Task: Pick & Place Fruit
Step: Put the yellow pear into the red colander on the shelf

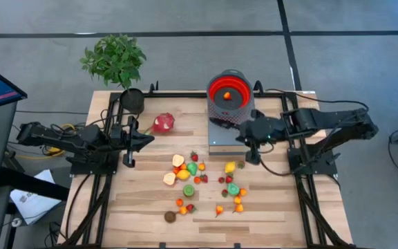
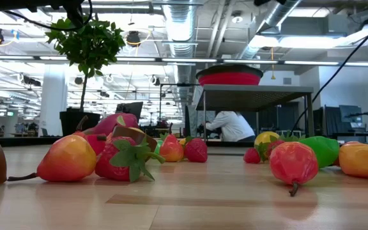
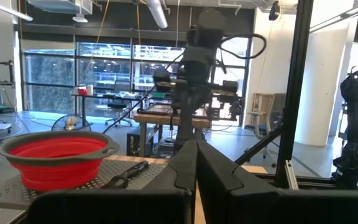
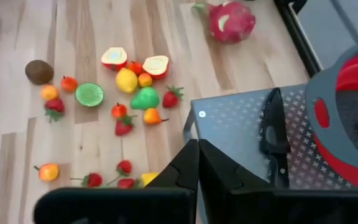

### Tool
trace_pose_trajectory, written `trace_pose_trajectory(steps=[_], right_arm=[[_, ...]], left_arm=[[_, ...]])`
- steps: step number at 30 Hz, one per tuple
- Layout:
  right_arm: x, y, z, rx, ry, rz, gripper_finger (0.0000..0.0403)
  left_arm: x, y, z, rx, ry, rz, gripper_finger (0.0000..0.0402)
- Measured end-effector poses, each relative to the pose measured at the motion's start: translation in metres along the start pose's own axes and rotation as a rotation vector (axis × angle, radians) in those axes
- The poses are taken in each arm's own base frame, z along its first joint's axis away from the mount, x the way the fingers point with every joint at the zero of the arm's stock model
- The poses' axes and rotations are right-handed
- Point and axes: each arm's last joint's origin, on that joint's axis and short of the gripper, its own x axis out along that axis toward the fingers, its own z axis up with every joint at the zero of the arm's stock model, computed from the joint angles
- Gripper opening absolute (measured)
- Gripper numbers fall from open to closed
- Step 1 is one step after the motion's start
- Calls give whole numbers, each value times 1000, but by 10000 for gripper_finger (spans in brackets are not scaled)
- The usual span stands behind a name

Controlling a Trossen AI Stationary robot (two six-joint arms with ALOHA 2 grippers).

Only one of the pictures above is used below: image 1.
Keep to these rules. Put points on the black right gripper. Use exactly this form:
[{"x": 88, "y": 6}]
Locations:
[{"x": 266, "y": 131}]

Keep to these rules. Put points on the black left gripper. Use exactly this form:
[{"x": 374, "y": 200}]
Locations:
[{"x": 131, "y": 138}]

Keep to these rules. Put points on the pink toy dragon fruit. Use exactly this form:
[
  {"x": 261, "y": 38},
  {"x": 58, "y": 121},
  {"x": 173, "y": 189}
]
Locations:
[{"x": 162, "y": 122}]

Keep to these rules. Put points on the red toy strawberry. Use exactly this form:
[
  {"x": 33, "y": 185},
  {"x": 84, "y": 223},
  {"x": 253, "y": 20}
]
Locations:
[
  {"x": 190, "y": 207},
  {"x": 224, "y": 193},
  {"x": 241, "y": 165},
  {"x": 229, "y": 179},
  {"x": 204, "y": 179},
  {"x": 195, "y": 157}
]

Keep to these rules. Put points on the yellow toy lemon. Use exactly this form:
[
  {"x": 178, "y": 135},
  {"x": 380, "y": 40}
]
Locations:
[
  {"x": 183, "y": 175},
  {"x": 230, "y": 167}
]

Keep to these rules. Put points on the small red toy fruit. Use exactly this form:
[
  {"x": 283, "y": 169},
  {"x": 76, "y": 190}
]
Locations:
[{"x": 221, "y": 180}]

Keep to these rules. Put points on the large green toy fruit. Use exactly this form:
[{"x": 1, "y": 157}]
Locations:
[{"x": 233, "y": 189}]

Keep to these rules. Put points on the red collapsible bowl grey rim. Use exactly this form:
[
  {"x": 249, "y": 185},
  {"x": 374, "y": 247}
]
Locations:
[{"x": 216, "y": 86}]

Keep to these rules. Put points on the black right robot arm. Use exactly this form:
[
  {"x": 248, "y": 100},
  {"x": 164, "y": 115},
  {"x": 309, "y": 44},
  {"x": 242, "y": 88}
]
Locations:
[{"x": 323, "y": 119}]

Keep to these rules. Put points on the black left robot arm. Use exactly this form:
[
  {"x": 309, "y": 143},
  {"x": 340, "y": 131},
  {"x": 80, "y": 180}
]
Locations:
[{"x": 71, "y": 140}]

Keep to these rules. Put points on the cream cut fruit half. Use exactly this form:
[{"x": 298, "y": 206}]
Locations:
[
  {"x": 178, "y": 160},
  {"x": 169, "y": 178}
]

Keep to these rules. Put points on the small orange toy fruit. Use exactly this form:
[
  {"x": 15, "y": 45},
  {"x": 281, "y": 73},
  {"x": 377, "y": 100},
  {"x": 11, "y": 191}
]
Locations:
[
  {"x": 183, "y": 166},
  {"x": 176, "y": 170}
]

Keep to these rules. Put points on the red orange round toy fruit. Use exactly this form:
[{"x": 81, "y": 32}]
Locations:
[{"x": 179, "y": 202}]

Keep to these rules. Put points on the grey perforated metal shelf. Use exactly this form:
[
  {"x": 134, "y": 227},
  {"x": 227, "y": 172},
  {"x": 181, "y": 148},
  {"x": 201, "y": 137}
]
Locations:
[{"x": 223, "y": 138}]

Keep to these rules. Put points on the small orange toy pear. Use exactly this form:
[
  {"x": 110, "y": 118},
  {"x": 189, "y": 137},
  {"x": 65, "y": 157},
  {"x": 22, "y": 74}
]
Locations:
[{"x": 201, "y": 167}]

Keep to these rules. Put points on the green toy pear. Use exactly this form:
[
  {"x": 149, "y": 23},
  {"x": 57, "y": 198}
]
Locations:
[{"x": 192, "y": 168}]

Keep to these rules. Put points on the orange red toy peach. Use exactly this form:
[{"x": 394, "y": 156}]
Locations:
[{"x": 197, "y": 180}]

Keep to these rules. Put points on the red orange toy pear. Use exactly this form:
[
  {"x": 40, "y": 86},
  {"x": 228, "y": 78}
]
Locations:
[{"x": 219, "y": 209}]

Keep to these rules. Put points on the yellow red toy pear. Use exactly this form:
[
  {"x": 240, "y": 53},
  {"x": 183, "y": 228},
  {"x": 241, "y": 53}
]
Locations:
[{"x": 183, "y": 210}]

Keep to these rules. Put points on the brown toy kiwi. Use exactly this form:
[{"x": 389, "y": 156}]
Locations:
[{"x": 170, "y": 216}]

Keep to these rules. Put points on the green potted tree black pot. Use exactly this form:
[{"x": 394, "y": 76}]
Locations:
[{"x": 116, "y": 58}]

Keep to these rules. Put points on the white paper sheet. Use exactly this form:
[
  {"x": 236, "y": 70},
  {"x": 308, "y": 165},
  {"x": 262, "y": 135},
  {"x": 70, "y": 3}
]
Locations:
[{"x": 33, "y": 204}]

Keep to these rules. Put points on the black aluminium table frame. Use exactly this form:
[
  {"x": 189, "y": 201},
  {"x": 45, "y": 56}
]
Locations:
[{"x": 199, "y": 94}]

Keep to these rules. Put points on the black cart frame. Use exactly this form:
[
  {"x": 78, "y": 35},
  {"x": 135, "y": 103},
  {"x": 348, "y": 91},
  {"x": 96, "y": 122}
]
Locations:
[{"x": 29, "y": 183}]

